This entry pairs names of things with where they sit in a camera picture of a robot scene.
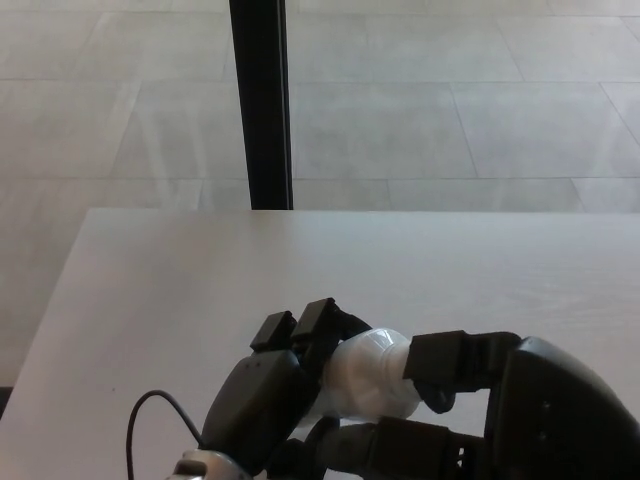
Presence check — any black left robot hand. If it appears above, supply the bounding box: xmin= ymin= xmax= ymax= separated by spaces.
xmin=199 ymin=298 xmax=374 ymax=480

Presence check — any black vertical window post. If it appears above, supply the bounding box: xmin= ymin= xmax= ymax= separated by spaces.
xmin=228 ymin=0 xmax=294 ymax=211

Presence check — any white plastic bottle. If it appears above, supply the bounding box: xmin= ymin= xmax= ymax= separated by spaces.
xmin=309 ymin=325 xmax=427 ymax=422

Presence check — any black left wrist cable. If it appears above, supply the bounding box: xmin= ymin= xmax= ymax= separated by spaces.
xmin=126 ymin=389 xmax=204 ymax=480

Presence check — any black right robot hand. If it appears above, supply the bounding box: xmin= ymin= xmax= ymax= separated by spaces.
xmin=327 ymin=329 xmax=640 ymax=480

